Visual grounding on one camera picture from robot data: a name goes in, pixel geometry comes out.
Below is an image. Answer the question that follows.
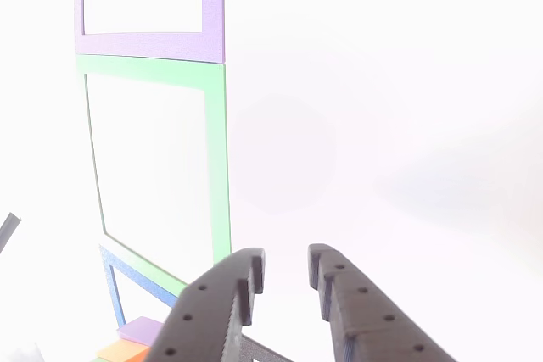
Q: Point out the large purple cube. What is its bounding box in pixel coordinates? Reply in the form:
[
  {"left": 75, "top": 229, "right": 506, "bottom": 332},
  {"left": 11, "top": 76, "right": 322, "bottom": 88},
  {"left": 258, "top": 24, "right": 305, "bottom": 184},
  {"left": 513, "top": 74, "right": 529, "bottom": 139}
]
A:
[{"left": 115, "top": 315, "right": 165, "bottom": 346}]

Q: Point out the orange cube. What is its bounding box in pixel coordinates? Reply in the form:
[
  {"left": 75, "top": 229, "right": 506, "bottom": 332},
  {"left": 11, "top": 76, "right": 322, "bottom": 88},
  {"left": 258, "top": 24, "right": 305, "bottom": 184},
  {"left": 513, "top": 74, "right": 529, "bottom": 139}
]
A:
[{"left": 96, "top": 338, "right": 152, "bottom": 362}]

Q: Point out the dark grey tube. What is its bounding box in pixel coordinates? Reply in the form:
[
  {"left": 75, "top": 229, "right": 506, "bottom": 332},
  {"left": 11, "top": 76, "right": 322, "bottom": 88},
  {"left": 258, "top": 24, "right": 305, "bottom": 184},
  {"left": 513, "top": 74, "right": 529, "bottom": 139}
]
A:
[{"left": 0, "top": 212, "right": 22, "bottom": 254}]

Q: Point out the black square frame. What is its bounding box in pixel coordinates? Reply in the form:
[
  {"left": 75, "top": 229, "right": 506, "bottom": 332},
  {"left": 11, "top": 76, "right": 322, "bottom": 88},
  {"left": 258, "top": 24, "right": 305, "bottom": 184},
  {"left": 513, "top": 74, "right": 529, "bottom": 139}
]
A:
[{"left": 241, "top": 334, "right": 294, "bottom": 362}]

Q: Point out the green square frame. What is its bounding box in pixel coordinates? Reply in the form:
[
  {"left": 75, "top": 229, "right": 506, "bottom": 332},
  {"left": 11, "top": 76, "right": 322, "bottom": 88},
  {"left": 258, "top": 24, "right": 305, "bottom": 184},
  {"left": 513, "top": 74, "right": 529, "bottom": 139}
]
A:
[{"left": 75, "top": 54, "right": 232, "bottom": 298}]

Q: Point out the purple square frame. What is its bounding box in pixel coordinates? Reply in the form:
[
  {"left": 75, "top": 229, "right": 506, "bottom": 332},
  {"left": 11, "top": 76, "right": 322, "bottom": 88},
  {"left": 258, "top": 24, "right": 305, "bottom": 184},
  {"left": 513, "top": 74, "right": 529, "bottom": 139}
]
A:
[{"left": 74, "top": 0, "right": 225, "bottom": 64}]

